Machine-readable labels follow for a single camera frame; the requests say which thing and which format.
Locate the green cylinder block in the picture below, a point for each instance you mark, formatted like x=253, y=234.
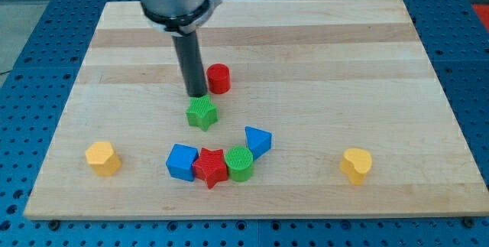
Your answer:
x=239, y=161

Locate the green star block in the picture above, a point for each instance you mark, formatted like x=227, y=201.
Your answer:
x=202, y=112

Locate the yellow heart block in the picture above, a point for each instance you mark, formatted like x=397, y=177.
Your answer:
x=356, y=163

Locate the yellow hexagon block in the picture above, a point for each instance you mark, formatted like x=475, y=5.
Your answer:
x=103, y=159

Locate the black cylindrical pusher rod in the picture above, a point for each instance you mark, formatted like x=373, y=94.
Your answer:
x=190, y=62

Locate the wooden board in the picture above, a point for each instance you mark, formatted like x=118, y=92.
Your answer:
x=321, y=76

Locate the blue triangle block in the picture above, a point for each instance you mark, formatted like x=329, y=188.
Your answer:
x=258, y=141

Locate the red cylinder block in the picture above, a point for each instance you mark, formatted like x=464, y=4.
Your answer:
x=219, y=78

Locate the red star block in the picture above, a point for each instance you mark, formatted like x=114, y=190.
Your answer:
x=210, y=167

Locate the blue cube block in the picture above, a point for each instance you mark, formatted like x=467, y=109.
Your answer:
x=180, y=162

